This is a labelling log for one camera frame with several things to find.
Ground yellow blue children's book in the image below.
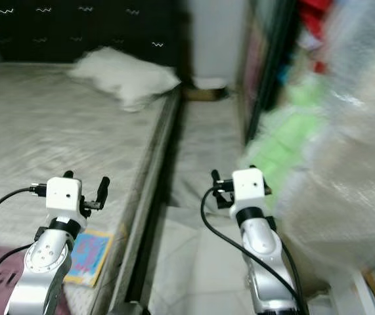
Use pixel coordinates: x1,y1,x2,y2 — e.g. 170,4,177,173
62,228,127,287

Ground white pillow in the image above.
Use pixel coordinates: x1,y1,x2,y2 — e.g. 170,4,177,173
68,46,181,112

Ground white grey patterned mattress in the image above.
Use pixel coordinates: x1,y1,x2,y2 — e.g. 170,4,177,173
0,62,178,315

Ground green clothing in plastic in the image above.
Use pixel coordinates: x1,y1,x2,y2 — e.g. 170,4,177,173
246,79,326,198

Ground black bed base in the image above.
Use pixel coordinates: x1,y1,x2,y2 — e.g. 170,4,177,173
125,197,165,306

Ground brown cardboard box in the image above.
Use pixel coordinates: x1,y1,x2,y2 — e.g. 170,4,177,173
181,87,227,102

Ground white foam piece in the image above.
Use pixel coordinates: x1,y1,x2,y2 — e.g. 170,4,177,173
190,77,227,90

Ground grey robot left leg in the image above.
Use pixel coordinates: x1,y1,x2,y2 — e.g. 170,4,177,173
108,302,152,315

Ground pink framed picture panel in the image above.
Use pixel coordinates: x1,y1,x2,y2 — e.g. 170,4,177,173
240,13,270,125

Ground clear bubble wrap sheet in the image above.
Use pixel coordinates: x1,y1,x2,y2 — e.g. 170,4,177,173
276,0,375,276

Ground blue black striped clothing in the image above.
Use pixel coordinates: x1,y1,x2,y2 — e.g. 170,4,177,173
279,62,293,86

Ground dark tufted headboard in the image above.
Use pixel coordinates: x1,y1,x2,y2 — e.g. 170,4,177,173
0,0,191,66

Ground red hanging clothes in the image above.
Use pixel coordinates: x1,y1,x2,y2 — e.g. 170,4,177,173
299,0,336,73

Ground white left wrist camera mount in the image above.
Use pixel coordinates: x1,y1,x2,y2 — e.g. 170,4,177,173
46,177,85,224

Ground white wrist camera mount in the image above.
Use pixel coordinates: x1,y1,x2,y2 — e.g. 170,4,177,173
231,167,265,211
46,177,85,224

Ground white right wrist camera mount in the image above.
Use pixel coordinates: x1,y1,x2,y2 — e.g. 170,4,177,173
231,167,265,211

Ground long black left arm cable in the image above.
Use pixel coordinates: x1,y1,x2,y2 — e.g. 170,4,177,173
0,186,49,315

